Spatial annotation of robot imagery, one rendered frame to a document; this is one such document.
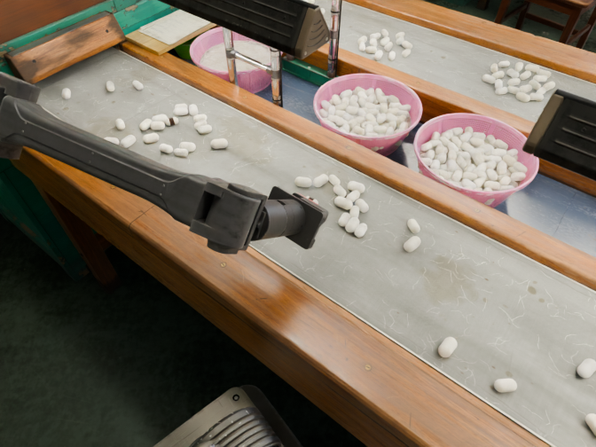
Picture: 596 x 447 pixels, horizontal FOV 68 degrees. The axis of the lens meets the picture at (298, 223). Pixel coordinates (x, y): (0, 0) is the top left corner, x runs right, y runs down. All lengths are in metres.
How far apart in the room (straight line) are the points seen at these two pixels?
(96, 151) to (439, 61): 1.03
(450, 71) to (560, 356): 0.83
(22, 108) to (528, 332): 0.83
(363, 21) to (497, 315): 1.06
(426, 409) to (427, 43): 1.09
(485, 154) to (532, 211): 0.17
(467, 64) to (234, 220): 1.01
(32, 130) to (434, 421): 0.67
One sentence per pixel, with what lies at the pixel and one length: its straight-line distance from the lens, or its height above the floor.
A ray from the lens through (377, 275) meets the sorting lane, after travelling 0.81.
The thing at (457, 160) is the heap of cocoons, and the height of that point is 0.74.
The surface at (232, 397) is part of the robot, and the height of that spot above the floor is 0.47.
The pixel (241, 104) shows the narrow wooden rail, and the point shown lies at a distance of 1.14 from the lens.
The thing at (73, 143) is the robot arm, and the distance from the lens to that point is 0.65.
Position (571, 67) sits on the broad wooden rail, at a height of 0.76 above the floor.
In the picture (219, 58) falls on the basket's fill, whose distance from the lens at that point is 1.39.
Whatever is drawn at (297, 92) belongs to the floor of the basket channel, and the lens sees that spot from 1.33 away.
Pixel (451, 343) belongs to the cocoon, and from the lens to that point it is 0.75.
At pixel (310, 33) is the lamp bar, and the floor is 1.08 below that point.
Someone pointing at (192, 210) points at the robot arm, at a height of 1.00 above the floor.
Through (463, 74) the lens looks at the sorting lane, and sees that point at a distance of 1.36.
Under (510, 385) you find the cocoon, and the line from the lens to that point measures 0.76.
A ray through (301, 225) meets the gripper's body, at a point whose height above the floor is 0.89.
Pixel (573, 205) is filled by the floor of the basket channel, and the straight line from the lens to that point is 1.17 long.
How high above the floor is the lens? 1.41
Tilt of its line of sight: 50 degrees down
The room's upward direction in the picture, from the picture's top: straight up
